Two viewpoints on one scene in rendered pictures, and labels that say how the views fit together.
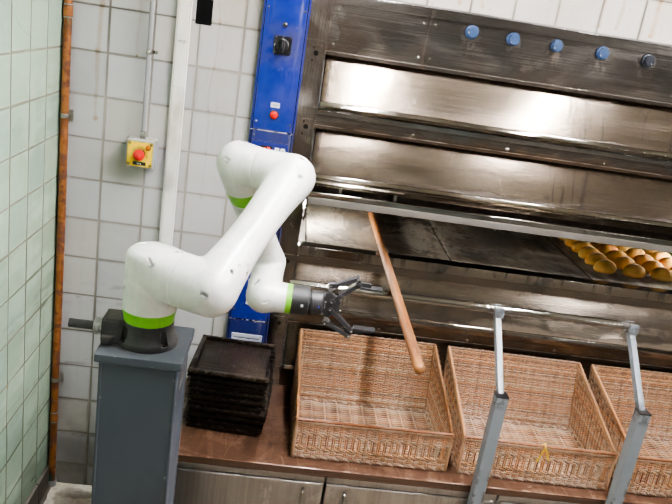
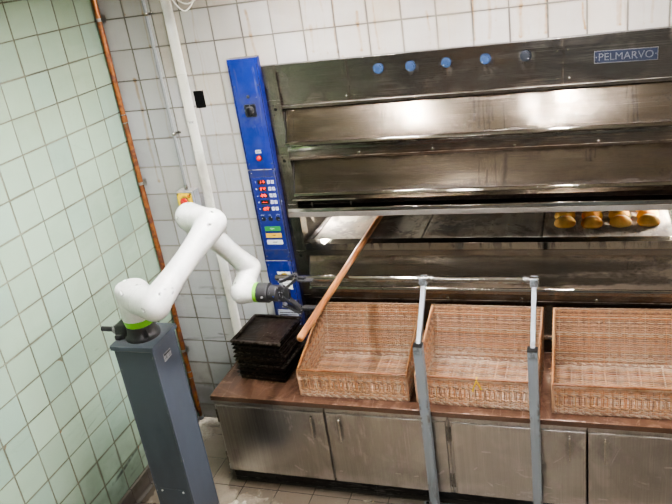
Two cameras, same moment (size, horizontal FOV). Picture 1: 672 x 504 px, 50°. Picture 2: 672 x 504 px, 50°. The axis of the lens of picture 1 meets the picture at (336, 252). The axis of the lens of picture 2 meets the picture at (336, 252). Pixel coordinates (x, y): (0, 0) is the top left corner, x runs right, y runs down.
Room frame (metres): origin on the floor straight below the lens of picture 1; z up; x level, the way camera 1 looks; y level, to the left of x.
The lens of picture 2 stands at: (-0.44, -1.52, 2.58)
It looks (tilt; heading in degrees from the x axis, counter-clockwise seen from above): 23 degrees down; 26
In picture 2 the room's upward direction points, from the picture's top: 9 degrees counter-clockwise
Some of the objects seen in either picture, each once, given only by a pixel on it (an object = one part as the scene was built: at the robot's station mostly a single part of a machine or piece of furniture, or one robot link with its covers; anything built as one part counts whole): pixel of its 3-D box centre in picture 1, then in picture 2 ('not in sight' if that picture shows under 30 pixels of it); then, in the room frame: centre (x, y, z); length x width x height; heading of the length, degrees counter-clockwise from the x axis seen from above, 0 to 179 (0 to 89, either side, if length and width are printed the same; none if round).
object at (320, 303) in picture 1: (324, 303); (280, 293); (2.08, 0.01, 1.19); 0.09 x 0.07 x 0.08; 95
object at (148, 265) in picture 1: (156, 283); (135, 302); (1.62, 0.41, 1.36); 0.16 x 0.13 x 0.19; 68
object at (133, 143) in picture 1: (141, 152); (188, 198); (2.55, 0.74, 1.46); 0.10 x 0.07 x 0.10; 95
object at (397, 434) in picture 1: (368, 395); (362, 348); (2.41, -0.20, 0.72); 0.56 x 0.49 x 0.28; 96
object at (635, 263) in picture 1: (622, 251); (604, 201); (3.21, -1.29, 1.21); 0.61 x 0.48 x 0.06; 5
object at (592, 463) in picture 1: (522, 413); (481, 353); (2.46, -0.79, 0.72); 0.56 x 0.49 x 0.28; 94
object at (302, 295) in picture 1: (301, 299); (265, 292); (2.08, 0.08, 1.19); 0.12 x 0.06 x 0.09; 5
